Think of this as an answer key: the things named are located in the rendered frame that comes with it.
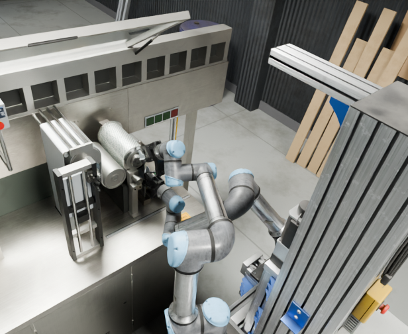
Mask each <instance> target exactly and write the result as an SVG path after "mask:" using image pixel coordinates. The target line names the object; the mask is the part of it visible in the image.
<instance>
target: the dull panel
mask: <svg viewBox="0 0 408 334"><path fill-rule="evenodd" d="M52 195H54V193H53V189H52V183H51V179H50V174H49V170H48V164H47V162H46V163H43V164H40V165H38V166H35V167H32V168H29V169H26V170H23V171H20V172H17V173H15V174H11V175H9V176H5V177H3V178H0V216H2V215H5V214H7V213H10V212H12V211H15V210H17V209H20V208H22V207H25V206H27V205H30V204H32V203H35V202H38V201H40V200H42V199H45V198H47V197H50V196H52Z"/></svg>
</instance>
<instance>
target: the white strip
mask: <svg viewBox="0 0 408 334"><path fill-rule="evenodd" d="M32 118H33V119H34V120H35V121H36V123H37V124H38V125H39V126H40V132H41V135H42V141H43V145H44V151H45V154H46V160H47V164H48V170H49V174H50V179H51V183H52V189H53V193H54V199H55V202H56V206H55V208H56V209H57V210H58V212H59V214H61V212H60V206H59V201H58V195H57V191H56V185H55V181H54V175H53V171H52V170H53V169H56V168H57V169H59V168H62V167H64V166H65V164H64V157H68V156H69V154H68V153H67V151H68V150H67V149H66V147H65V146H64V145H63V144H62V143H61V142H60V140H59V139H58V138H57V137H56V135H55V134H54V133H53V132H52V131H51V130H50V129H49V127H48V126H47V125H46V124H45V123H42V121H41V120H40V119H39V118H38V117H37V116H36V115H32ZM63 155H64V156H63ZM70 223H71V227H72V230H75V229H76V228H75V224H74V217H70Z"/></svg>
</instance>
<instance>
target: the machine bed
mask: <svg viewBox="0 0 408 334"><path fill-rule="evenodd" d="M98 186H99V189H101V192H99V199H100V207H101V220H102V228H103V241H104V246H102V247H98V248H96V249H94V250H92V251H91V252H89V253H87V254H85V255H83V256H81V257H79V258H77V260H75V261H73V260H72V258H71V256H70V255H69V252H68V246H67V242H66V236H65V232H64V226H63V222H62V216H61V215H60V214H59V212H58V210H57V209H56V208H55V206H56V202H55V199H54V195H52V196H50V197H47V198H45V199H42V200H40V201H38V202H35V203H32V204H30V205H27V206H25V207H22V208H20V209H17V210H15V211H12V212H10V213H7V214H5V215H2V216H0V247H1V250H2V253H3V256H4V259H1V260H0V334H15V333H16V332H18V331H20V330H21V329H24V328H25V327H27V326H29V325H30V324H32V323H34V322H35V321H38V320H39V319H41V318H43V317H44V316H46V315H48V314H49V313H52V312H53V311H55V310H57V309H58V308H60V307H62V306H64V305H66V304H67V303H69V302H71V301H72V300H74V299H76V298H78V297H80V296H81V295H83V294H84V293H86V292H88V291H90V290H92V289H94V288H95V287H97V286H98V285H100V284H102V283H104V282H106V281H108V280H109V279H111V278H112V277H114V276H116V275H118V274H120V273H121V272H123V271H125V270H126V269H128V268H130V267H131V266H134V265H135V264H137V263H139V262H140V261H142V260H144V259H145V258H148V257H149V256H151V255H153V254H154V253H156V252H158V251H160V250H162V249H163V248H165V246H164V245H163V244H162V234H163V231H164V224H165V220H166V209H165V210H163V211H161V212H159V213H157V214H155V215H153V216H151V217H149V218H147V219H145V220H143V221H141V222H140V223H137V224H136V225H133V226H132V227H129V228H128V229H125V230H124V231H121V232H120V233H118V234H116V235H114V236H112V237H110V238H108V239H107V238H106V235H108V234H110V233H112V232H114V231H116V230H118V229H120V228H122V227H124V226H126V225H128V224H130V223H132V222H134V221H136V220H138V219H140V218H142V217H144V216H146V215H148V214H150V213H152V212H154V211H156V210H158V209H160V208H162V207H164V206H166V204H165V203H164V202H163V201H162V200H161V199H160V198H159V197H155V198H152V199H151V197H150V196H149V195H148V194H147V193H146V192H145V193H146V194H147V195H148V196H149V197H150V203H149V204H148V205H145V206H143V205H142V204H141V203H140V202H139V200H138V211H139V212H140V213H141V214H142V215H141V216H140V217H137V218H136V219H133V218H132V217H131V216H130V215H129V213H128V212H126V213H123V212H122V210H121V209H120V208H119V207H118V205H117V204H116V203H115V202H114V201H113V200H112V199H111V197H110V196H109V195H108V194H107V192H106V191H105V190H104V189H103V188H102V187H101V186H100V185H98ZM171 189H173V191H175V193H177V194H178V195H179V196H180V197H184V196H186V195H188V194H189V195H190V196H191V197H189V198H187V199H185V200H184V202H185V207H184V209H183V210H182V211H181V214H182V213H185V212H187V213H188V214H189V215H190V216H191V217H193V216H195V215H197V214H200V213H202V212H204V211H205V208H204V207H203V206H202V205H201V204H200V203H199V202H198V201H197V200H196V199H195V198H194V197H193V196H192V195H191V194H190V193H189V192H188V191H187V190H186V189H185V188H184V187H183V186H175V187H172V188H171Z"/></svg>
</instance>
